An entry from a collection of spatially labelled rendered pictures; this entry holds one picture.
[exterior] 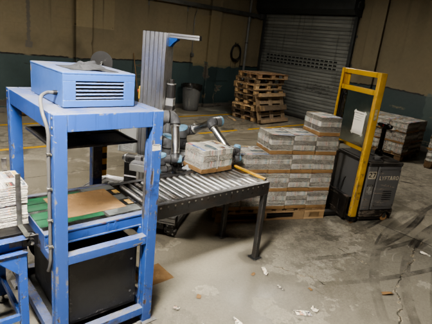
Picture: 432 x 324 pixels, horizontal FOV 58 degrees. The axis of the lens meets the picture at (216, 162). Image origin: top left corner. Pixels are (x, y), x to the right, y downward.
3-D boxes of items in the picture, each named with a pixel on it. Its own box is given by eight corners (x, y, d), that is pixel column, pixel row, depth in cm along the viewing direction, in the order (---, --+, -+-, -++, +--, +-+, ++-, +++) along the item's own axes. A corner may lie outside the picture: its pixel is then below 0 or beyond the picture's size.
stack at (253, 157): (205, 208, 488) (212, 144, 464) (288, 206, 525) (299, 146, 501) (214, 222, 453) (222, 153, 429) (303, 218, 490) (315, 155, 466)
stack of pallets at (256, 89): (258, 113, 1220) (263, 71, 1182) (282, 119, 1157) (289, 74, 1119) (228, 116, 1128) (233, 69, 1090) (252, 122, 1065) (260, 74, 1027)
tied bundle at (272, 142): (256, 145, 481) (258, 127, 474) (277, 146, 491) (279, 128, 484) (269, 154, 447) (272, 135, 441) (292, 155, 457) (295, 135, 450)
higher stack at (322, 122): (288, 206, 525) (305, 110, 487) (308, 206, 534) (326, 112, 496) (303, 218, 490) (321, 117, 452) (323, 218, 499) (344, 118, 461)
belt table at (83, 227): (106, 193, 327) (107, 181, 324) (146, 224, 280) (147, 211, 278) (15, 208, 282) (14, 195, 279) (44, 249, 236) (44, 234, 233)
